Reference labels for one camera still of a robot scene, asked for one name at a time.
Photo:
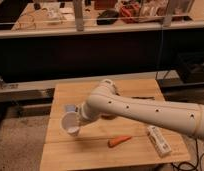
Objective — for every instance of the grey vertical post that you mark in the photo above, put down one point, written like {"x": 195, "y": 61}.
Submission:
{"x": 78, "y": 14}

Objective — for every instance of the black rectangular block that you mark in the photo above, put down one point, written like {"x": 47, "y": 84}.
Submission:
{"x": 140, "y": 97}

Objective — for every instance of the orange bowl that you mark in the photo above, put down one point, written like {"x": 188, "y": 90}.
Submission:
{"x": 107, "y": 116}

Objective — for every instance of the red object on shelf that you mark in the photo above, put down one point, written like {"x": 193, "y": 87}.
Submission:
{"x": 129, "y": 13}

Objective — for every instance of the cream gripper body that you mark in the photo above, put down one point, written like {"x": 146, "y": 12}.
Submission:
{"x": 79, "y": 116}

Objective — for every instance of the white rectangular carton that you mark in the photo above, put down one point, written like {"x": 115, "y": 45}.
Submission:
{"x": 156, "y": 137}

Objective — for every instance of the blue cloth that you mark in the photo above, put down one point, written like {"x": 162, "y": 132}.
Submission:
{"x": 71, "y": 108}

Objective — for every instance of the black cap on shelf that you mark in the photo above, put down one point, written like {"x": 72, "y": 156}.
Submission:
{"x": 107, "y": 17}

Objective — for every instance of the orange carrot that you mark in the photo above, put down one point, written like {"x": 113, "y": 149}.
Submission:
{"x": 117, "y": 140}

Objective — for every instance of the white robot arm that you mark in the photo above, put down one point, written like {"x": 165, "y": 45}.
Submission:
{"x": 184, "y": 118}

